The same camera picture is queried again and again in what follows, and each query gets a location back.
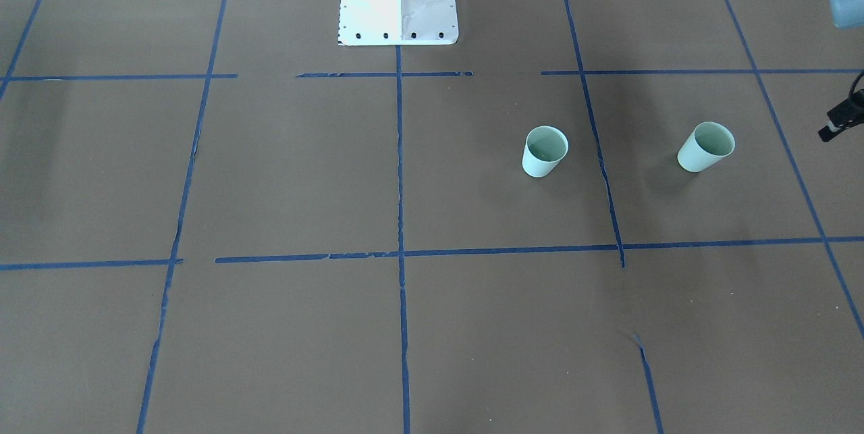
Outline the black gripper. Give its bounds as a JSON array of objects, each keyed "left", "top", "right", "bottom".
[{"left": 818, "top": 71, "right": 863, "bottom": 142}]

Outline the mint green cup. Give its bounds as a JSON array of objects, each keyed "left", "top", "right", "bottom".
[
  {"left": 521, "top": 126, "right": 570, "bottom": 178},
  {"left": 676, "top": 122, "right": 736, "bottom": 173}
]

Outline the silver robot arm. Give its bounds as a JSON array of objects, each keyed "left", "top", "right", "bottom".
[{"left": 818, "top": 0, "right": 863, "bottom": 142}]

